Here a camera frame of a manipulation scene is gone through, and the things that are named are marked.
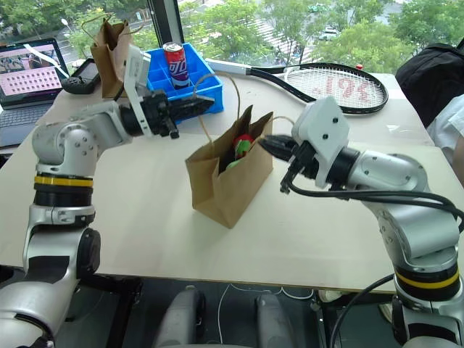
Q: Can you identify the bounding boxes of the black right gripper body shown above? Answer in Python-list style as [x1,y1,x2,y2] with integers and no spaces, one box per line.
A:
[280,140,320,193]

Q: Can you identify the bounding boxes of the tall brown paper bag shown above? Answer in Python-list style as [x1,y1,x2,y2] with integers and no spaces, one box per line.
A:
[80,15,132,100]

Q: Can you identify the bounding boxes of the black tennis racket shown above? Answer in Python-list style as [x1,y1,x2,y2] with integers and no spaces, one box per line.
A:
[249,62,390,117]

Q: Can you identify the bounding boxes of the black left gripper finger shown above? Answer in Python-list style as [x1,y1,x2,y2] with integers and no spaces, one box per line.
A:
[169,105,213,121]
[168,96,216,112]

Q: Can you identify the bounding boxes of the red and purple drink can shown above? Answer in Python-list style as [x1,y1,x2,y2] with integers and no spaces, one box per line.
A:
[162,41,191,90]

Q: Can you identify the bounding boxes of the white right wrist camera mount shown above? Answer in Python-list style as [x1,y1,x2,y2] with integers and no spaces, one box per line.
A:
[291,95,351,190]

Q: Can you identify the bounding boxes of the thin white floor cable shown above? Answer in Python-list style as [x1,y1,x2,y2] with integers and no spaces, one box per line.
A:
[216,282,316,344]

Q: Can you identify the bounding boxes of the black window frame post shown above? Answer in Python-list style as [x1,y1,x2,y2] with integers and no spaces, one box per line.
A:
[148,0,184,50]

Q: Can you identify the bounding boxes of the open laptop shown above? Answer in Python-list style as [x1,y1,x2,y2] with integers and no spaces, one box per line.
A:
[0,37,70,146]

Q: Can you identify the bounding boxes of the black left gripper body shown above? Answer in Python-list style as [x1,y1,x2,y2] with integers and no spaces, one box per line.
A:
[141,90,181,141]

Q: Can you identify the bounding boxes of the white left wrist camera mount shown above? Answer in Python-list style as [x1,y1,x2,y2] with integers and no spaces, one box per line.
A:
[123,45,153,137]

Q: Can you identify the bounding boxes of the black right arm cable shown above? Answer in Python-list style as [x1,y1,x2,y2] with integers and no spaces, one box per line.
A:
[281,180,464,233]

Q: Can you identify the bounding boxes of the grey rounded robot leg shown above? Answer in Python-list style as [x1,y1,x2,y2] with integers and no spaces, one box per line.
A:
[254,292,302,348]
[152,286,206,348]

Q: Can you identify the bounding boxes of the red and green plush toy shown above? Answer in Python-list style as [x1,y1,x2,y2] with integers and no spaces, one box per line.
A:
[225,133,255,171]

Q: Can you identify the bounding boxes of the black backpack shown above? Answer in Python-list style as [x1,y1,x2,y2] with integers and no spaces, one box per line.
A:
[394,43,464,128]

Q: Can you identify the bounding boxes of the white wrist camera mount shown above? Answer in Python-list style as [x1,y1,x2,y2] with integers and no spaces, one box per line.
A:
[123,45,153,137]
[291,95,351,190]

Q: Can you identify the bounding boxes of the black handheld controller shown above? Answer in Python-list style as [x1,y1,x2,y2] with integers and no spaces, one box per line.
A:
[60,57,101,95]

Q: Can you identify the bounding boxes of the white shoe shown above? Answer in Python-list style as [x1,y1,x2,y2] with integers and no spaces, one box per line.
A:
[318,289,343,303]

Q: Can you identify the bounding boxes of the person in white shirt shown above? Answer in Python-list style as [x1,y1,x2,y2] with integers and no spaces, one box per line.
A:
[426,94,464,165]

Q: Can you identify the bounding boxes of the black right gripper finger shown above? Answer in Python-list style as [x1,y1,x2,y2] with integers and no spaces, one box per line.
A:
[259,134,297,147]
[261,142,291,162]

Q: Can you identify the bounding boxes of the wide brown paper bag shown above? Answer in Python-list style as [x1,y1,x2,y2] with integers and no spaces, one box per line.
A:
[184,72,295,230]

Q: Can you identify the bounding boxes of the blue plastic compartment bin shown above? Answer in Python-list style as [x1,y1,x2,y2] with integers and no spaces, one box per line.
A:
[144,42,225,126]

